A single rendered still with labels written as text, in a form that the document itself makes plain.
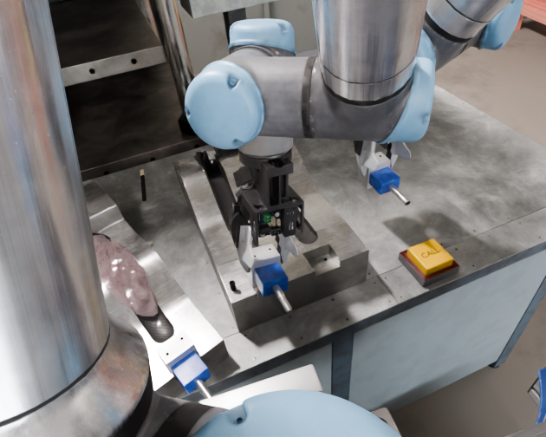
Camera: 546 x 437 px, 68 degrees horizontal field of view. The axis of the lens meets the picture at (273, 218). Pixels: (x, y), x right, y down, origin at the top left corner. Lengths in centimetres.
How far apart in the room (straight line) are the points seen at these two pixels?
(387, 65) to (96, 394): 26
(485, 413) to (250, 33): 143
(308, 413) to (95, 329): 9
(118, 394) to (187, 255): 72
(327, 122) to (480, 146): 87
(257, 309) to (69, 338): 57
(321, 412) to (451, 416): 142
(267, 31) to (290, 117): 13
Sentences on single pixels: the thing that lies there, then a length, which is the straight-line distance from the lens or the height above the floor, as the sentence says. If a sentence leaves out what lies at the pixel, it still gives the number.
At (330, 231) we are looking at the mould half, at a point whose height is 89.
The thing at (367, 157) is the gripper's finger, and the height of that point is 99.
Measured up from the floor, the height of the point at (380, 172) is 94.
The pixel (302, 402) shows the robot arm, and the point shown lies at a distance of 19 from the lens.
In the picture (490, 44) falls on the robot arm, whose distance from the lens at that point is 62.
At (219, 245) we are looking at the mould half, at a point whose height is 89.
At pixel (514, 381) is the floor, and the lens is 172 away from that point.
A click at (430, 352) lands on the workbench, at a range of 123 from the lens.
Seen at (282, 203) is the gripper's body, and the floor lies 109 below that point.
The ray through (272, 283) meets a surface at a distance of 64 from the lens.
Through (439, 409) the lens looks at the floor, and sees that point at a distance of 160.
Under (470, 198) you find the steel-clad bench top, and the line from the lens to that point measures 103.
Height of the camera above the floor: 144
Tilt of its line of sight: 43 degrees down
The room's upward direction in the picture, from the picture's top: 7 degrees counter-clockwise
